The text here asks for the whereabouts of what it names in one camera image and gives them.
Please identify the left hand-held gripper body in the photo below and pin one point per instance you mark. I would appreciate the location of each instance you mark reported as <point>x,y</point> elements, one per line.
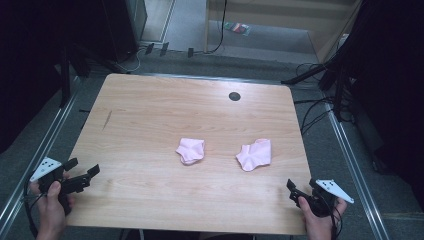
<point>46,168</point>

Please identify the black plug block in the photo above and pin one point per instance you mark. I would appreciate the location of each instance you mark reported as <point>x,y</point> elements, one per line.
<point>149,48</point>
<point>164,48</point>
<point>190,52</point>

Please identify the person's right hand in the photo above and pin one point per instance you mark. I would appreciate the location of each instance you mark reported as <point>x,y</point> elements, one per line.
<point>316,225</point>

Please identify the silver floor rail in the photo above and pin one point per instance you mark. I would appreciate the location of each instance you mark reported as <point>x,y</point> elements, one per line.
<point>355,170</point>
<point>36,150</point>

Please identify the black metal stand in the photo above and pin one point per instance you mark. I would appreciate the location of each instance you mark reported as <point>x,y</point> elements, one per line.
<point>328,78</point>
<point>65,78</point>

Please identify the black round table grommet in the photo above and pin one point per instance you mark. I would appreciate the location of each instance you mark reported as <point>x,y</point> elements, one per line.
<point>234,96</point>

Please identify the small pink sock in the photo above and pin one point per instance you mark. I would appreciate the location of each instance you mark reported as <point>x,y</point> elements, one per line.
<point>190,150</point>

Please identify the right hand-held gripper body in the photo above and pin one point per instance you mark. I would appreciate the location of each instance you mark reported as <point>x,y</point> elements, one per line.
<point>333,190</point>

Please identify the large pink sock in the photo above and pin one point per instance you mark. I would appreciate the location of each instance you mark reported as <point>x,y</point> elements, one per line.
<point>255,155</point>

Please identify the black cabinet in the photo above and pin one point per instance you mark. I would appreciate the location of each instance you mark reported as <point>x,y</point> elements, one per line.
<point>118,30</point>

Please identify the colourful flat packet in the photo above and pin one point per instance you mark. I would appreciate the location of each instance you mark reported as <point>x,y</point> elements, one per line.
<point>237,27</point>

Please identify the person's left hand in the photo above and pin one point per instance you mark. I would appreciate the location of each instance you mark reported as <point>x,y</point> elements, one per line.
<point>50,208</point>

